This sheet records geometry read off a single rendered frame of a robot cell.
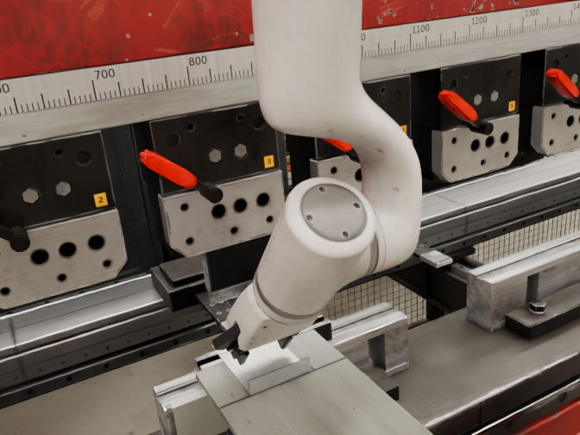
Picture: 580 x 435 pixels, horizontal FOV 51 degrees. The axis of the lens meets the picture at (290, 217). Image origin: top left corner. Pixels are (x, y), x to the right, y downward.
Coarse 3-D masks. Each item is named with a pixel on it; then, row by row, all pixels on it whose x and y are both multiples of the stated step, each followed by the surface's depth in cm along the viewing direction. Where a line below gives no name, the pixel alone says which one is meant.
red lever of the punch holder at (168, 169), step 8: (144, 152) 63; (152, 152) 62; (144, 160) 62; (152, 160) 62; (160, 160) 62; (168, 160) 64; (152, 168) 62; (160, 168) 62; (168, 168) 63; (176, 168) 63; (184, 168) 64; (168, 176) 63; (176, 176) 63; (184, 176) 64; (192, 176) 64; (184, 184) 64; (192, 184) 64; (200, 184) 65; (208, 184) 67; (200, 192) 67; (208, 192) 65; (216, 192) 66; (216, 200) 66
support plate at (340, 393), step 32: (320, 352) 81; (224, 384) 76; (288, 384) 75; (320, 384) 75; (352, 384) 74; (224, 416) 71; (256, 416) 70; (288, 416) 70; (320, 416) 69; (352, 416) 69; (384, 416) 68
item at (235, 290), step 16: (256, 240) 78; (208, 256) 76; (224, 256) 77; (240, 256) 78; (256, 256) 79; (208, 272) 76; (224, 272) 78; (240, 272) 79; (208, 288) 78; (224, 288) 79; (240, 288) 81
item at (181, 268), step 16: (192, 256) 105; (160, 272) 103; (176, 272) 100; (192, 272) 99; (160, 288) 101; (176, 288) 97; (192, 288) 98; (176, 304) 97; (192, 304) 98; (208, 304) 95; (224, 304) 94; (224, 320) 90
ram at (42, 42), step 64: (0, 0) 55; (64, 0) 57; (128, 0) 60; (192, 0) 63; (384, 0) 74; (448, 0) 78; (512, 0) 83; (576, 0) 89; (0, 64) 56; (64, 64) 59; (384, 64) 76; (448, 64) 81; (0, 128) 58; (64, 128) 60
